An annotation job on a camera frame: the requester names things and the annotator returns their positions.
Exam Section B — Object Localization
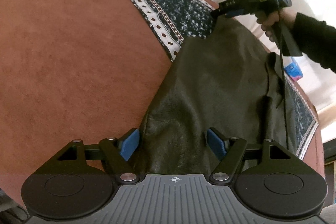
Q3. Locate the dark olive garment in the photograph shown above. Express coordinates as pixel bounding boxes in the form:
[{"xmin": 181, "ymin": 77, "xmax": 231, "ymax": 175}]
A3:
[{"xmin": 133, "ymin": 16, "xmax": 297, "ymax": 174}]

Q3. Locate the black sleeved right forearm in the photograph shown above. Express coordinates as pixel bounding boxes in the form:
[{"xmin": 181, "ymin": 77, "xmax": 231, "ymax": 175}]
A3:
[{"xmin": 291, "ymin": 13, "xmax": 336, "ymax": 73}]

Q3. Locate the person's right hand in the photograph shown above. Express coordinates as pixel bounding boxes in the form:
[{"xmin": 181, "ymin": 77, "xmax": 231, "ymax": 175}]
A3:
[{"xmin": 255, "ymin": 8, "xmax": 297, "ymax": 42}]

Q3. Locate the navy patterned cloth mat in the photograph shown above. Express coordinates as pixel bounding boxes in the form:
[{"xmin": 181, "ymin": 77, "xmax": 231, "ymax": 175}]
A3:
[{"xmin": 131, "ymin": 0, "xmax": 318, "ymax": 159}]

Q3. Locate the blue white tissue pack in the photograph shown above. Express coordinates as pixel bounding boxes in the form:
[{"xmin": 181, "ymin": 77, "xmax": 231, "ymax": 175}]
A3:
[{"xmin": 284, "ymin": 61, "xmax": 303, "ymax": 82}]

